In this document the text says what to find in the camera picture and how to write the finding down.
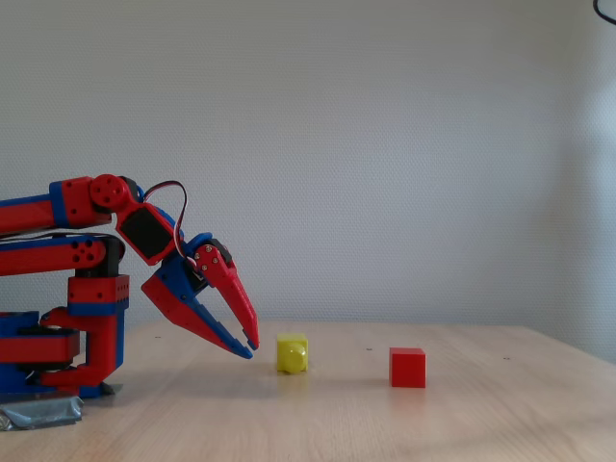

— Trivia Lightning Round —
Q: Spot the red cube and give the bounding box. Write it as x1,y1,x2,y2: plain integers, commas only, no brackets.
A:
389,346,428,389

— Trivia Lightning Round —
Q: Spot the red and blue robot base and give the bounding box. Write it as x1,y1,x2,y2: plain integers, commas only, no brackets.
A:
0,311,103,403

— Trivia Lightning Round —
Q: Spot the yellow cube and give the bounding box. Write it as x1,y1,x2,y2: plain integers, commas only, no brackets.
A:
275,332,310,377

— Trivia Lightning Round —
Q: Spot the red black servo wire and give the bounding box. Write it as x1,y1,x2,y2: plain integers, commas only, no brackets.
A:
141,180,198,269

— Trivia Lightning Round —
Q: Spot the grey duct tape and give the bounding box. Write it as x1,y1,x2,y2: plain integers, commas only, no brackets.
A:
0,381,124,431

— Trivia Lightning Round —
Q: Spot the black cable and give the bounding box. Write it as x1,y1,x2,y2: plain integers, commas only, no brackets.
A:
592,0,616,27

